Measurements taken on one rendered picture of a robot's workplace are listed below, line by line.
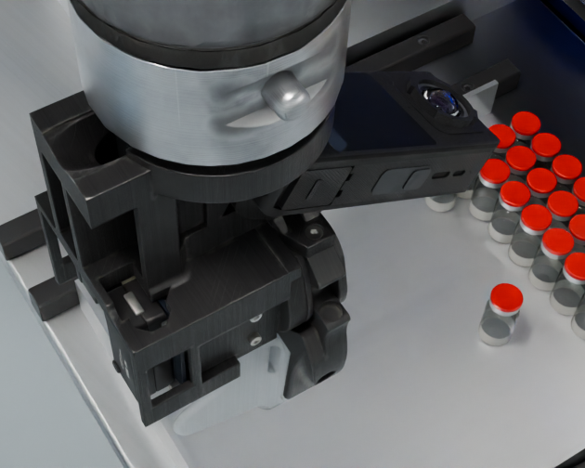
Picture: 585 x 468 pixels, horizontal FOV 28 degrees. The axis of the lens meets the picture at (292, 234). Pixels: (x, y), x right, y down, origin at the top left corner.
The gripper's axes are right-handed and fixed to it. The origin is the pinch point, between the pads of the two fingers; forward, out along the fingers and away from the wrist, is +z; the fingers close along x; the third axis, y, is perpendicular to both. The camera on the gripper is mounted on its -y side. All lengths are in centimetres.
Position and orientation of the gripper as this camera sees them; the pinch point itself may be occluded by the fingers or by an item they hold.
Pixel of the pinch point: (266, 371)
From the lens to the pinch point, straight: 51.1
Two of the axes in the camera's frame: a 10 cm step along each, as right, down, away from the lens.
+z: -0.3, 5.7, 8.2
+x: 5.4, 7.0, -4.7
